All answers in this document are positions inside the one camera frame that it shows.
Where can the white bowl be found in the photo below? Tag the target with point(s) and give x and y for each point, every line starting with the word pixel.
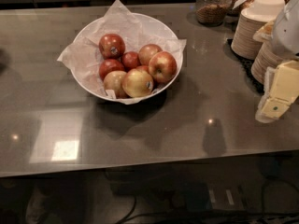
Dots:
pixel 93 87

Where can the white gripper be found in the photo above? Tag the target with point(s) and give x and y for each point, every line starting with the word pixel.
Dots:
pixel 286 36

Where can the near stack of paper plates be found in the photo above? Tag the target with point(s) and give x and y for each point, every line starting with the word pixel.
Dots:
pixel 265 58

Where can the far stack of paper plates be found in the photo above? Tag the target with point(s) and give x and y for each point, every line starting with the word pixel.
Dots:
pixel 248 24

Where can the yellow apple front right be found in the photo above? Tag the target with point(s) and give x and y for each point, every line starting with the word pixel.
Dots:
pixel 137 83

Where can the red-yellow apple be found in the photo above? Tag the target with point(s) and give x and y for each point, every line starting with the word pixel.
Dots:
pixel 162 67
pixel 147 52

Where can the dark red apple top left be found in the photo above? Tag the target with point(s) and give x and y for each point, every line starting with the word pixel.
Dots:
pixel 111 46

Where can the stack of paper plates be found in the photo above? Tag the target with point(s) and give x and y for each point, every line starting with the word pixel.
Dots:
pixel 248 24
pixel 265 58

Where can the yellow apple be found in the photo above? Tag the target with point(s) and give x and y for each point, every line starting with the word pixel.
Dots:
pixel 113 84
pixel 137 83

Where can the glass jar with cereal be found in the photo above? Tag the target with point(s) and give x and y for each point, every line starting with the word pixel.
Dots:
pixel 211 12

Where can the yellow apple front left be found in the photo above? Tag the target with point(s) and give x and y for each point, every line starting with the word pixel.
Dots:
pixel 113 84

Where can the black mat under plates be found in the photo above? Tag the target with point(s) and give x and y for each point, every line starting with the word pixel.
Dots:
pixel 246 65

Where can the small dark red apple centre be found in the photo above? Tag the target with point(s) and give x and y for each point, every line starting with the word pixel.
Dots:
pixel 130 60

